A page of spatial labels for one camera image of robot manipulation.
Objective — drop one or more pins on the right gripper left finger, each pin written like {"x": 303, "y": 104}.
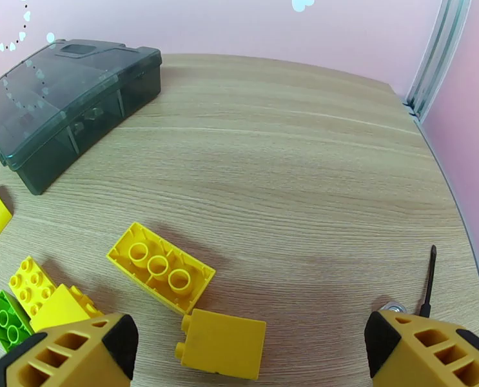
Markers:
{"x": 70, "y": 357}

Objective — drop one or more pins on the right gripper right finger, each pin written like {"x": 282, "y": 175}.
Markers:
{"x": 424, "y": 357}

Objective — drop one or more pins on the green lego brick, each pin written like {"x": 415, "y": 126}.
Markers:
{"x": 5, "y": 321}

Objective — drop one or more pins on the tall yellow lego brick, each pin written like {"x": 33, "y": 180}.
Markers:
{"x": 227, "y": 345}

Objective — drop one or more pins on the yellow sloped lego brick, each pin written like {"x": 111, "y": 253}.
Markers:
{"x": 58, "y": 309}

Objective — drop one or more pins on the small metal nut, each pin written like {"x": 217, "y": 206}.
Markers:
{"x": 394, "y": 307}

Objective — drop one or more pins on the yellow studded lego brick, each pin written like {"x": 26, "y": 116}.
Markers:
{"x": 29, "y": 283}

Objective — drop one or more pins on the long yellow lego brick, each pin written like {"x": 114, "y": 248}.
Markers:
{"x": 158, "y": 265}

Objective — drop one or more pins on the dark translucent organizer box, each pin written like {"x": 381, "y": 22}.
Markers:
{"x": 62, "y": 107}

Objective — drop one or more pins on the aluminium frame post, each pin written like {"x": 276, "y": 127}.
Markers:
{"x": 436, "y": 55}

